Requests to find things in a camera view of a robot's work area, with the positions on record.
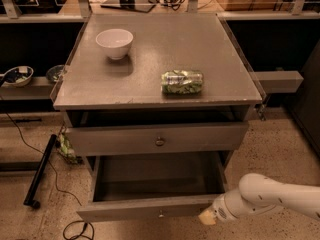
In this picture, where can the grey drawer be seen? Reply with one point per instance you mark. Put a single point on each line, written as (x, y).
(151, 186)
(146, 132)

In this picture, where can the green bag on floor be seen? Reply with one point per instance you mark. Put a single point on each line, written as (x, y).
(65, 148)

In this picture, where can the grey wooden drawer cabinet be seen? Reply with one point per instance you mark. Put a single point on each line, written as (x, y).
(162, 42)

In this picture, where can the black metal bar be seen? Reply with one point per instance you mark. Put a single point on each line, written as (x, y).
(30, 197)

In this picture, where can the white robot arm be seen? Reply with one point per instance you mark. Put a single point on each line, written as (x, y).
(257, 194)

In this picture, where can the dark green plate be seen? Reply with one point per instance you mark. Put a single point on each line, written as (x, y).
(55, 73)

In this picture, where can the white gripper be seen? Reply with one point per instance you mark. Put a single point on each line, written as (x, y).
(220, 208)

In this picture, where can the green chip bag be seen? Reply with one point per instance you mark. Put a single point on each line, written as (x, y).
(182, 82)

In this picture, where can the grey low shelf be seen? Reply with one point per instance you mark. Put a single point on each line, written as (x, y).
(39, 88)

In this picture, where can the black monitor stand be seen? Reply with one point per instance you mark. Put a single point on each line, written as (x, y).
(143, 6)

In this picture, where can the white bowl on shelf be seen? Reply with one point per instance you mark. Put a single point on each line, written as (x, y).
(17, 77)

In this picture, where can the grey top drawer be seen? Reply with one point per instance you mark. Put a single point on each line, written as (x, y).
(146, 132)

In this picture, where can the white ceramic bowl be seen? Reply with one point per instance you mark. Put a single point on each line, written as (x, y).
(115, 43)

